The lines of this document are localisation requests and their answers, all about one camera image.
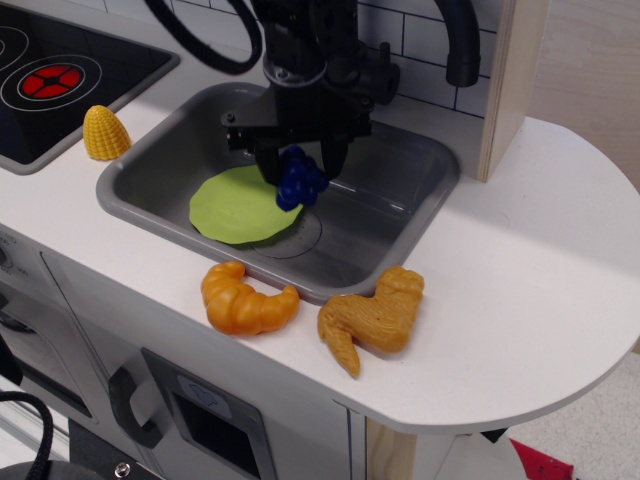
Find blue toy blueberries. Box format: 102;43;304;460
276;145;329;211

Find orange toy croissant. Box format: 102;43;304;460
201;261;300;336

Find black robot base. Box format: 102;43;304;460
0;418;151;480

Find green toy plate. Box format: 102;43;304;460
189;166;302;245

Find wooden side post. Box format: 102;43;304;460
477;0;550;182

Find grey toy sink basin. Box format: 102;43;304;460
96;82;459;305

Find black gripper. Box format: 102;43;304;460
221;85;373;186

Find toy fried chicken wing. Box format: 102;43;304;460
317;266;425;378

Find yellow toy corn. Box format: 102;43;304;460
83;105;132;161

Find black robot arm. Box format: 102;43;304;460
147;1;374;185

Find black toy stovetop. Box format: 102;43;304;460
1;4;179;175

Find black oven door handle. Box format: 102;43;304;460
108;367;162;449

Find black toy faucet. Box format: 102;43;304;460
344;0;482;107

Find black braided cable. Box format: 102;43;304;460
0;391;55;480

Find red cloth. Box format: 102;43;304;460
511;439;574;480

